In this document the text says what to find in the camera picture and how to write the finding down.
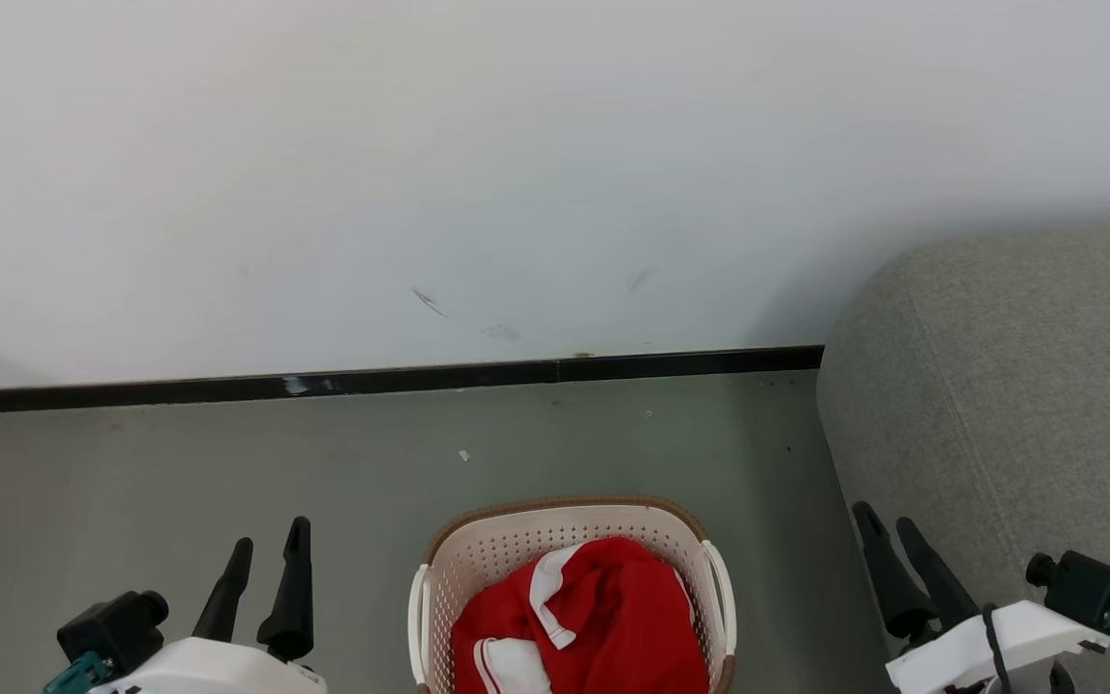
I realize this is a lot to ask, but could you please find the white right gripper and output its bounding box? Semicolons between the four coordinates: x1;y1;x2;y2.
851;501;1110;694

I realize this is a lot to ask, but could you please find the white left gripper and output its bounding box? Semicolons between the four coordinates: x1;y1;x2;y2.
91;517;328;694

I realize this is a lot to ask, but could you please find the red garment with white hem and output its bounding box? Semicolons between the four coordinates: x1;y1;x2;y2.
516;536;712;694

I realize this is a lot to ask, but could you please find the grey fabric sofa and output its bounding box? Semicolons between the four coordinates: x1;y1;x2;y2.
815;220;1110;694

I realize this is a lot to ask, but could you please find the cream perforated laundry basket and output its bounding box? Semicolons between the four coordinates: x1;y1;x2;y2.
408;495;738;694

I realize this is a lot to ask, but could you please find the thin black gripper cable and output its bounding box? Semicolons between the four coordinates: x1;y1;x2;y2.
982;602;1015;694

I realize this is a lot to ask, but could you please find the teal left camera connector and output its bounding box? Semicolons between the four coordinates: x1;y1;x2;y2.
42;652;115;694

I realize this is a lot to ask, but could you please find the black wall baseboard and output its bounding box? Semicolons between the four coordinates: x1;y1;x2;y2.
0;345;825;416

